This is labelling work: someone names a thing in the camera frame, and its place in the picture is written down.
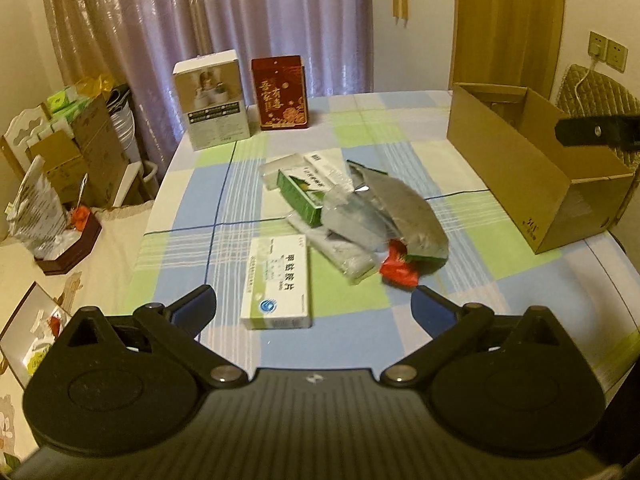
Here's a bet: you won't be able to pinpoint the checked tablecloth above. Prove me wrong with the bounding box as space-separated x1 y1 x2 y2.
122 90 639 394

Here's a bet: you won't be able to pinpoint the red candy wrapper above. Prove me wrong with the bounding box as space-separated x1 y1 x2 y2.
378 240 420 288

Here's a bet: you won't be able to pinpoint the white humidifier product box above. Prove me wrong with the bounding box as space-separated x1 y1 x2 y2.
172 50 250 151

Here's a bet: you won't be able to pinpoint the white carved chair back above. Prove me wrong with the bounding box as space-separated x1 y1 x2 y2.
1 104 50 174

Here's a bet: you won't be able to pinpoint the brown cardboard box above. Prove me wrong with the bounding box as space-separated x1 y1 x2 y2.
447 84 634 254

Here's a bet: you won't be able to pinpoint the double wall socket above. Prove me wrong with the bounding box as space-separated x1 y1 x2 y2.
588 32 628 73

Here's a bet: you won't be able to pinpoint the green toothpaste box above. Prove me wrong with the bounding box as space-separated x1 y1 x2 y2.
278 172 332 228

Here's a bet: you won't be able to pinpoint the white green medicine box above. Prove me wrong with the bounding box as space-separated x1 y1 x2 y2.
240 235 311 330

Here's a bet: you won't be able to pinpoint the wooden door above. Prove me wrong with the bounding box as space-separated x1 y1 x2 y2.
449 0 565 98

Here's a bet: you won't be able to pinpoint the red gift box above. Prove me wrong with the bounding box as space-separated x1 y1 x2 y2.
250 55 309 130

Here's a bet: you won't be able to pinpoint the framed tray with snacks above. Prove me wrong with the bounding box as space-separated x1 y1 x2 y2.
1 282 70 389

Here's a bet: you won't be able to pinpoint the clear plastic tray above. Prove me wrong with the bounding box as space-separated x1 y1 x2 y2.
259 154 326 191

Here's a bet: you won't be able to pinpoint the clear plastic bag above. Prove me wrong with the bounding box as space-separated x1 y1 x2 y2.
321 184 404 252

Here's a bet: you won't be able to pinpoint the clear white packet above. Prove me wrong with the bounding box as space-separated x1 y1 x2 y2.
285 211 378 283

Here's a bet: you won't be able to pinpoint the dark wooden tray box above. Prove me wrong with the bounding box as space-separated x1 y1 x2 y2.
35 211 102 276

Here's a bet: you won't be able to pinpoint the purple curtain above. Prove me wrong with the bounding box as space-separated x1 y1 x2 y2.
43 0 373 170

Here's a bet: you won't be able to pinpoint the quilted brown chair cover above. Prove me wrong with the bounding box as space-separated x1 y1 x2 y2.
558 64 639 171

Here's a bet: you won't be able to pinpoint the long white slim box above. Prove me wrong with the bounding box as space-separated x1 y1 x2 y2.
303 152 354 193

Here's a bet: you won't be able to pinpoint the stacked cardboard boxes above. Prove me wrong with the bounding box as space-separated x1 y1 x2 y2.
27 96 129 207

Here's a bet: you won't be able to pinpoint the silver foil pouch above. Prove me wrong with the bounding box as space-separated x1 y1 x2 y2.
347 160 449 266

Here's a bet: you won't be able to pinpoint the white charger plug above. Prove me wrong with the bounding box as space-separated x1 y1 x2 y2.
588 41 605 58

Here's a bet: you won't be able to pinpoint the white charger cable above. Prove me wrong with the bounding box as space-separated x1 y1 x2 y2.
572 54 601 104

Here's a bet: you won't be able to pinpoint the white printed plastic bag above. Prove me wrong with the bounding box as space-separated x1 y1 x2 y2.
4 155 68 260

